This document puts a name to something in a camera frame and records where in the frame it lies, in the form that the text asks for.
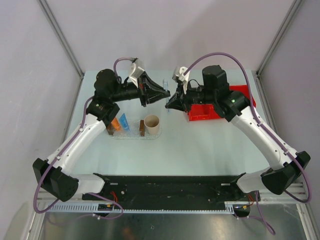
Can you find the beige cup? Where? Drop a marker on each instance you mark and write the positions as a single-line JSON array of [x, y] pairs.
[[152, 124]]

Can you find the blue toothpaste tube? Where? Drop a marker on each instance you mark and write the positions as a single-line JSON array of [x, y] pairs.
[[124, 122]]

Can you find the white toothbrush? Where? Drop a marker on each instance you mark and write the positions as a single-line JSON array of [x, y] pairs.
[[166, 88]]

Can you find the left aluminium frame post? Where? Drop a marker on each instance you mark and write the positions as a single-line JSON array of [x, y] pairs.
[[57, 30]]

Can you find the aluminium frame post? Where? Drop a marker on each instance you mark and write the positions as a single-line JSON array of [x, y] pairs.
[[57, 30], [284, 27]]

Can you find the clear acrylic toothbrush stand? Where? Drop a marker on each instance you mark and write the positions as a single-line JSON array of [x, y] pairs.
[[126, 129]]

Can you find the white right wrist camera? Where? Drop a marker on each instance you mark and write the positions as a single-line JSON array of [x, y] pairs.
[[180, 74]]

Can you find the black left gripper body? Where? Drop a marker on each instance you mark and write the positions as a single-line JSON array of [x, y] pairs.
[[142, 91]]

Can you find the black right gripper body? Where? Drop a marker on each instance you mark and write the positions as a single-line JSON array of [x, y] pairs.
[[189, 99]]

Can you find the red plastic organizer bin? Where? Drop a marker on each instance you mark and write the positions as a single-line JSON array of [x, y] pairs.
[[200, 112]]

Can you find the white slotted cable duct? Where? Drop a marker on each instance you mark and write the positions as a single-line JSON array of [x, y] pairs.
[[101, 207]]

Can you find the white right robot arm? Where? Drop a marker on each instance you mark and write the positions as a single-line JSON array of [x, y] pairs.
[[285, 163]]

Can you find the right aluminium frame post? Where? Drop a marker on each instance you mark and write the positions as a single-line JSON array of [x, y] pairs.
[[284, 27]]

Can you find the clear oval glass tray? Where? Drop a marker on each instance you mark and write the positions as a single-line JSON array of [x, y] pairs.
[[134, 132]]

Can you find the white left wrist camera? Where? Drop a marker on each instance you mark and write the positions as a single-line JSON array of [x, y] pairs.
[[136, 70]]

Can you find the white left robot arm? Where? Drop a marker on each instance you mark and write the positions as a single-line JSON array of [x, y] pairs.
[[54, 174]]

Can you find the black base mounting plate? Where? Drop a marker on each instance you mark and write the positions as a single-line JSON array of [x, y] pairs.
[[174, 192]]

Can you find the orange toothpaste tube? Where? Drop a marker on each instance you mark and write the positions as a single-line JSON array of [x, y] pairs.
[[115, 123]]

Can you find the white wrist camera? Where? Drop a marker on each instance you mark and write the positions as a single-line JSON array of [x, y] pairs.
[[180, 74], [136, 70]]

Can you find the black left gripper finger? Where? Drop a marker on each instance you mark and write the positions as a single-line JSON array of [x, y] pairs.
[[155, 96], [152, 87]]

